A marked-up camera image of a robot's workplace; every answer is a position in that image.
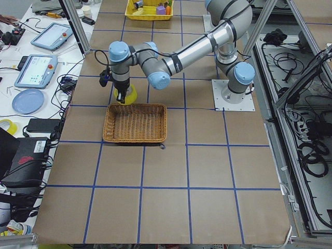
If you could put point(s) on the purple block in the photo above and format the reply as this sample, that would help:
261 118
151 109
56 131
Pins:
160 10

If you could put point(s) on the yellow tape roll on desk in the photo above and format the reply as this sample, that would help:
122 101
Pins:
8 126

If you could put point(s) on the yellow plastic tray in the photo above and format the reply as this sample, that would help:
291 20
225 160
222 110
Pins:
149 11

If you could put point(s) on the teach pendant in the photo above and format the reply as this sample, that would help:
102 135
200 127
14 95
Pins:
53 37
37 71

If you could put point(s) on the lower teach pendant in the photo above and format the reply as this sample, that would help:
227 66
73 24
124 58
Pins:
37 71

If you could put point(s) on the small black-lidded jar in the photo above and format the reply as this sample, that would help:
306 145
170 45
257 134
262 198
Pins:
139 4

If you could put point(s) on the brown wicker basket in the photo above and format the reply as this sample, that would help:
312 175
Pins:
135 123

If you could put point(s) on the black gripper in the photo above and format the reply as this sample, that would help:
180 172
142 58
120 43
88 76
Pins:
122 85

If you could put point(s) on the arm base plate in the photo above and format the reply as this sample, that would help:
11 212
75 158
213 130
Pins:
225 100

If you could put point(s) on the toy carrot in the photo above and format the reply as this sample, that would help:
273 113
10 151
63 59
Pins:
168 10

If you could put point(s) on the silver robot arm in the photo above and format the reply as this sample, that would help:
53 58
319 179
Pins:
230 20

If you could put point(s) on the black power adapter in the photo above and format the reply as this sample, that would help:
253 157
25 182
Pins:
42 125

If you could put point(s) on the blue plate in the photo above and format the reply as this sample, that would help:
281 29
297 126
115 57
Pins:
28 101

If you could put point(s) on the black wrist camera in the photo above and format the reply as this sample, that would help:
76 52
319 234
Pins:
105 77

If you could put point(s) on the black computer box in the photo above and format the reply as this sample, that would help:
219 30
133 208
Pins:
24 160

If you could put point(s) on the upper teach pendant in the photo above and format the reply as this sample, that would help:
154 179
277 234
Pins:
53 37

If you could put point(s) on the pale yellow croissant toy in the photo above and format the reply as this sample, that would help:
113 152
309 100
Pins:
139 11

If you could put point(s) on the yellow tape roll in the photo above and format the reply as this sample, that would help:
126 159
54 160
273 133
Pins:
8 126
131 95

